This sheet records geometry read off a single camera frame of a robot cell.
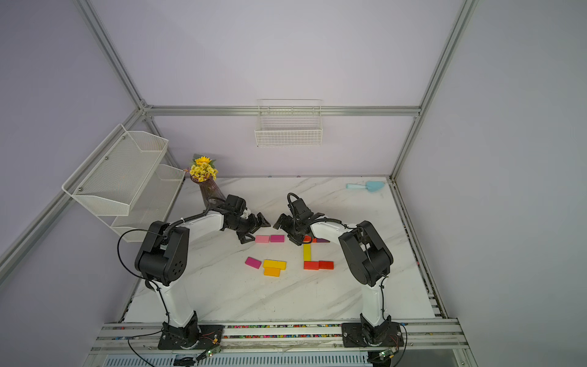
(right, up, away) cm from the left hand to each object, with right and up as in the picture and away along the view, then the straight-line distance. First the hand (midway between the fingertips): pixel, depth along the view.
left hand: (263, 232), depth 95 cm
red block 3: (+26, -12, -7) cm, 29 cm away
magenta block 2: (-3, -12, -4) cm, 13 cm away
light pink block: (0, -3, -1) cm, 3 cm away
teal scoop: (+53, +21, +23) cm, 62 cm away
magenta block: (+6, -3, +1) cm, 7 cm away
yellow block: (+19, -8, -2) cm, 20 cm away
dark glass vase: (-24, +19, +1) cm, 31 cm away
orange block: (+5, -14, -7) cm, 17 cm away
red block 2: (+20, -13, -5) cm, 24 cm away
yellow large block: (+6, -12, -5) cm, 14 cm away
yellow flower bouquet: (-23, +26, -6) cm, 35 cm away
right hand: (+8, 0, 0) cm, 8 cm away
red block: (+19, -2, -5) cm, 19 cm away
